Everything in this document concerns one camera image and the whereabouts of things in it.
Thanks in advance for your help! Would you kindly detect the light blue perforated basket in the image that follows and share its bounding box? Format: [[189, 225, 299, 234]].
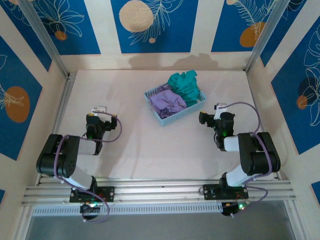
[[143, 83, 209, 127]]

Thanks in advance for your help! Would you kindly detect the purple t-shirt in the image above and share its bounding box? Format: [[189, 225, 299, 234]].
[[149, 84, 188, 120]]

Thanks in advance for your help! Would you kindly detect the teal t-shirt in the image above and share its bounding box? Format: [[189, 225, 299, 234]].
[[166, 69, 202, 107]]

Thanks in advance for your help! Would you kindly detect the black controller board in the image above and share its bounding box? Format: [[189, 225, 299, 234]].
[[221, 201, 251, 217], [79, 202, 102, 221]]

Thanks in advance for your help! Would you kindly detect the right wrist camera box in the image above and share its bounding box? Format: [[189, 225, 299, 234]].
[[214, 101, 228, 118]]

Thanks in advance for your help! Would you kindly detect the aluminium side rail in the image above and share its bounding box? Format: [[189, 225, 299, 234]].
[[37, 72, 77, 186], [252, 99, 282, 181]]

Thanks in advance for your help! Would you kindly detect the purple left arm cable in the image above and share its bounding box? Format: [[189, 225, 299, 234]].
[[53, 111, 123, 224]]

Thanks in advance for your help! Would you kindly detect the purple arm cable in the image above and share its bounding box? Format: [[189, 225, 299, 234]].
[[53, 111, 123, 224], [223, 101, 273, 218]]

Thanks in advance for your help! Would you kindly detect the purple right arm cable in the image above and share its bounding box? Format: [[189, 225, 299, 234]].
[[223, 101, 273, 218]]

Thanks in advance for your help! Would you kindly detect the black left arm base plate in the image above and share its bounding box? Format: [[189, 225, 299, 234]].
[[69, 186, 116, 203]]

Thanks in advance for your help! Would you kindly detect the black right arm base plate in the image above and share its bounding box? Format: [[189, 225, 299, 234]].
[[202, 183, 250, 201]]

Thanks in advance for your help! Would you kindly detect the aluminium mounting rail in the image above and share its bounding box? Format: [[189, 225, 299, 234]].
[[21, 178, 297, 206]]

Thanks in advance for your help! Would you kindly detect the aluminium frame post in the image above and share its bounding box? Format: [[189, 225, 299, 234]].
[[18, 0, 70, 78], [244, 0, 288, 73]]

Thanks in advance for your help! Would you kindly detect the white slotted cable duct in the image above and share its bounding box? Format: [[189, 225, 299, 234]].
[[31, 202, 225, 217]]

